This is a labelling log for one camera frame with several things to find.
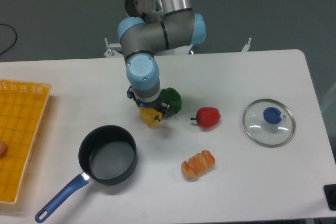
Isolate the red toy bell pepper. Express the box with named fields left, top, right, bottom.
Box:
left=190, top=107, right=221, bottom=129

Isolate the black cable on floor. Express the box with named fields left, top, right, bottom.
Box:
left=0, top=23, right=18, bottom=56

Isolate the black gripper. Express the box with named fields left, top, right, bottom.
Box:
left=127, top=86, right=174, bottom=117

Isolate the green toy bell pepper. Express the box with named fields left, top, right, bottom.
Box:
left=161, top=87, right=182, bottom=115

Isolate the round peach object in basket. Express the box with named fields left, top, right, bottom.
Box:
left=0, top=141, right=7, bottom=157

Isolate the yellow toy bell pepper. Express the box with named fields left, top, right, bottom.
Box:
left=139, top=106, right=163, bottom=127

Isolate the black device at table edge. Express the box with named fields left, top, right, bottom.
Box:
left=323, top=184, right=336, bottom=211

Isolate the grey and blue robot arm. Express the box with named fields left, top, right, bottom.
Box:
left=118, top=0, right=206, bottom=116

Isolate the glass lid with blue knob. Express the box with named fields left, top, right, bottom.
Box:
left=242, top=99, right=296, bottom=148

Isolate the dark saucepan with blue handle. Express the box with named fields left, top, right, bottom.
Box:
left=35, top=125, right=138, bottom=223

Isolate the toy salmon sushi piece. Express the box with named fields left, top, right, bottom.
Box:
left=181, top=150, right=216, bottom=180

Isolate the yellow woven plastic basket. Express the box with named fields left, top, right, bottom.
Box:
left=1, top=79, right=51, bottom=205

